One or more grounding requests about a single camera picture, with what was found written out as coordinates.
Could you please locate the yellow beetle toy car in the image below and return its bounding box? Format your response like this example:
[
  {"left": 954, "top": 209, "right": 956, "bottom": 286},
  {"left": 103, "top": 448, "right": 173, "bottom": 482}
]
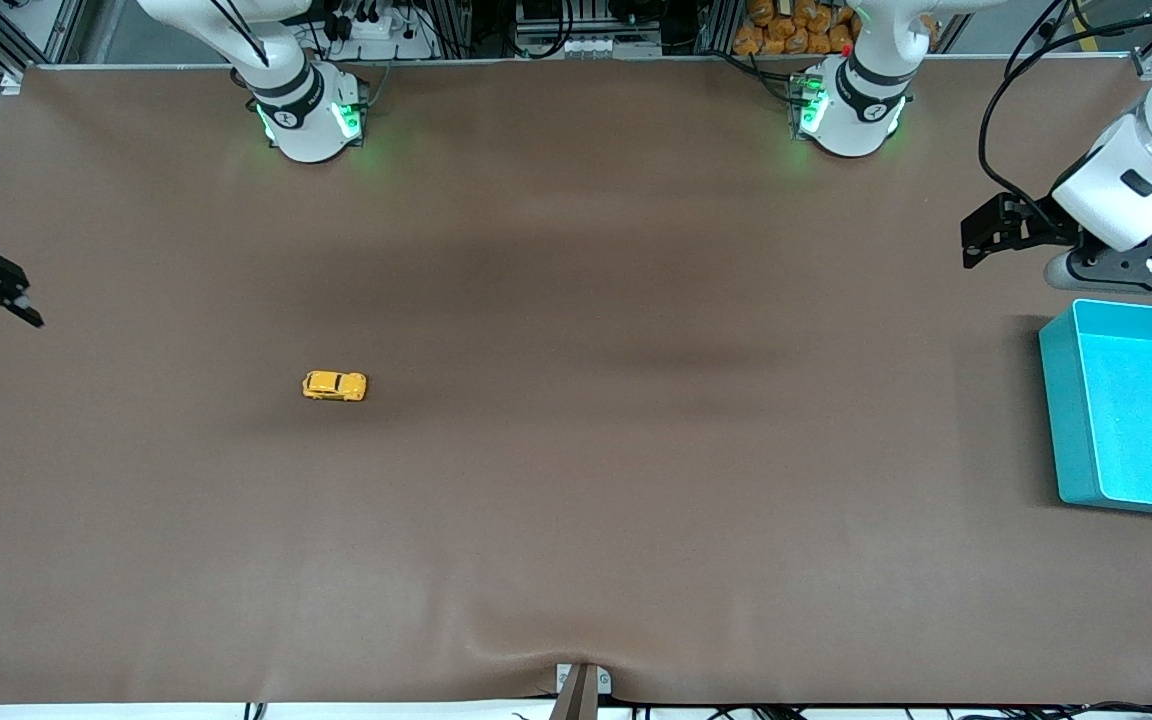
[{"left": 302, "top": 370, "right": 369, "bottom": 404}]

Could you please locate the white terminal block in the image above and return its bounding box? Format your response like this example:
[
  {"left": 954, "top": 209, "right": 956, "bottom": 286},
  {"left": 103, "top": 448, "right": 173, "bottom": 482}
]
[{"left": 576, "top": 38, "right": 662, "bottom": 59}]

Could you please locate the teal plastic bin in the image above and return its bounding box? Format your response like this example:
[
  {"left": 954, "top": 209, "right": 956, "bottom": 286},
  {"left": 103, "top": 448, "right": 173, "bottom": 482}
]
[{"left": 1038, "top": 298, "right": 1152, "bottom": 519}]

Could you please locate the brown table mat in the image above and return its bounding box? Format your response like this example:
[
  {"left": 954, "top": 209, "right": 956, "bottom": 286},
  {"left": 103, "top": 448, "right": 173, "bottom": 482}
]
[{"left": 0, "top": 58, "right": 1152, "bottom": 707}]

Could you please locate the pile of orange objects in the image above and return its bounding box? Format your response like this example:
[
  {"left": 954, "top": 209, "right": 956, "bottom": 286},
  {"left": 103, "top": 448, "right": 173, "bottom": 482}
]
[{"left": 733, "top": 0, "right": 859, "bottom": 57}]

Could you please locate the black base cable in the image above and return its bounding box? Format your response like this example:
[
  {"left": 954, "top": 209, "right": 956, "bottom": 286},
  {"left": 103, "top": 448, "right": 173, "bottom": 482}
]
[{"left": 716, "top": 48, "right": 799, "bottom": 101}]

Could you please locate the white power strip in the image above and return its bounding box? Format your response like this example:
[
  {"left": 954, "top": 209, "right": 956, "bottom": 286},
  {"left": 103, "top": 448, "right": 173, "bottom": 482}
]
[{"left": 331, "top": 10, "right": 437, "bottom": 61}]

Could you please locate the metal table clamp bracket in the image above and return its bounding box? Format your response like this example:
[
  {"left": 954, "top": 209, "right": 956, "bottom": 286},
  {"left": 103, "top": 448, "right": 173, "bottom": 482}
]
[{"left": 554, "top": 662, "right": 613, "bottom": 720}]

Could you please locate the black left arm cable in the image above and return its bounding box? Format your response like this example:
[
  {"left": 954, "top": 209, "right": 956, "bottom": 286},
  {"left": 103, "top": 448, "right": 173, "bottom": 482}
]
[{"left": 979, "top": 0, "right": 1152, "bottom": 223}]

